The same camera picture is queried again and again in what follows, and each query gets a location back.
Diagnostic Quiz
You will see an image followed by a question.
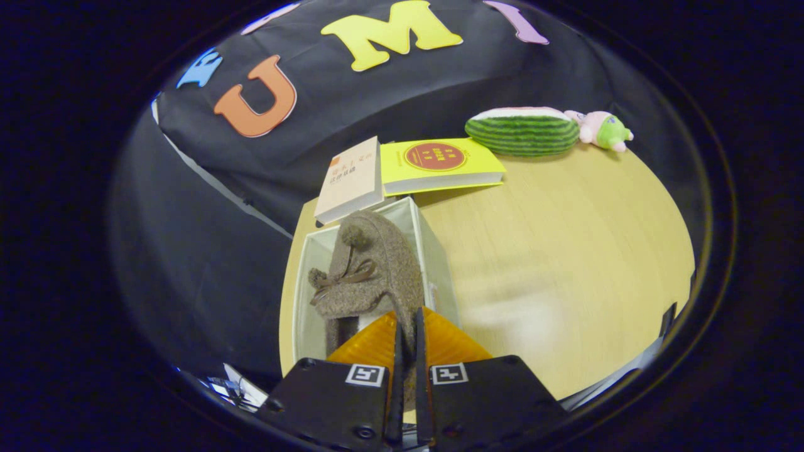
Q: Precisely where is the yellow book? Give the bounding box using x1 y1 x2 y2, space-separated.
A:
380 138 506 196

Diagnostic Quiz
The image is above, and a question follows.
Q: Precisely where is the white fabric storage box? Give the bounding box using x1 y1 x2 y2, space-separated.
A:
292 196 460 365

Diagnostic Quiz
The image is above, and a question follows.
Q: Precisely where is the pink and green plush toy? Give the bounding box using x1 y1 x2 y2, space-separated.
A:
564 110 635 153

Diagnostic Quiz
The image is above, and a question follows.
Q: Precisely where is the beige book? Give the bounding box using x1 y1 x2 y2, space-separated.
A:
314 136 385 225

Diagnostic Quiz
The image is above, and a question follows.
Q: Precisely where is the brown felt shoe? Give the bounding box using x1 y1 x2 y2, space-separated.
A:
308 210 426 409

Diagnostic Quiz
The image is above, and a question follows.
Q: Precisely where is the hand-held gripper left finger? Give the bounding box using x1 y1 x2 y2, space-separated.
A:
258 311 404 449

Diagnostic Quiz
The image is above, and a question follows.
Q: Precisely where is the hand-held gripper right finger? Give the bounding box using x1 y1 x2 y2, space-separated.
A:
413 308 566 449

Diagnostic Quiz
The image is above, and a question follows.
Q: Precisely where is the watermelon slice plush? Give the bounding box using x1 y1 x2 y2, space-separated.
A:
465 107 580 158

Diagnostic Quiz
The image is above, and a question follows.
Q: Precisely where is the white paper sheet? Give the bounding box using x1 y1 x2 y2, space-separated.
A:
221 363 269 410

